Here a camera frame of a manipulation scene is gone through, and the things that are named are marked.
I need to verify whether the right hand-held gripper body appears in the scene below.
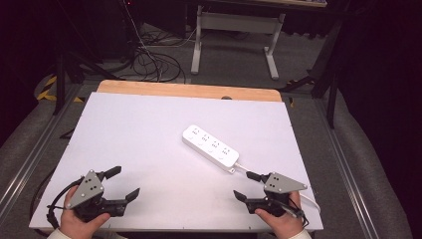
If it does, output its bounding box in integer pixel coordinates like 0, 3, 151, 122
245, 171, 309, 218

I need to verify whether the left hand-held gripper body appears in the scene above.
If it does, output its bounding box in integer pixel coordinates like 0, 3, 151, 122
68, 169, 129, 223

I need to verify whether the person's left hand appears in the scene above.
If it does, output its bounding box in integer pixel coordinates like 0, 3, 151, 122
59, 185, 111, 239

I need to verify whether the person's right hand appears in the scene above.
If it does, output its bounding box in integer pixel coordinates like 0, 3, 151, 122
254, 190, 305, 239

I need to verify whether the white table board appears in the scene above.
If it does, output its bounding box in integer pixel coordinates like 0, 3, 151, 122
28, 92, 324, 233

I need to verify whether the white power strip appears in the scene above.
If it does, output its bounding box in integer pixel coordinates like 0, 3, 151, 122
181, 123, 240, 174

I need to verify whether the yellow black floor tape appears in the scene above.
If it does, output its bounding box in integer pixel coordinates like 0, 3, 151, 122
36, 75, 85, 104

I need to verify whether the black angled stand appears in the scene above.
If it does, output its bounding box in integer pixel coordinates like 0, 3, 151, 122
278, 18, 344, 129

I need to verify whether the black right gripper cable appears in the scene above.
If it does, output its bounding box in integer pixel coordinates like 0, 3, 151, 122
278, 200, 311, 229

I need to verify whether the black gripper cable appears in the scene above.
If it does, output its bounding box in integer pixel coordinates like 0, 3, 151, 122
46, 176, 85, 231
278, 200, 311, 229

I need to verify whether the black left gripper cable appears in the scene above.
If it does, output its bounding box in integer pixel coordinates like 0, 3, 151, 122
46, 176, 85, 231

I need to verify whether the aluminium floor rail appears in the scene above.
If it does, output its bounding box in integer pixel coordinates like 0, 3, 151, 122
0, 84, 84, 213
313, 98, 371, 239

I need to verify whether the bundle of black floor cables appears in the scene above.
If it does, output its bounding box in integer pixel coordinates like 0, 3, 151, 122
122, 0, 197, 84

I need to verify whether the white metal desk frame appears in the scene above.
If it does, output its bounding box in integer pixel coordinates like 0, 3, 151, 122
190, 4, 287, 81

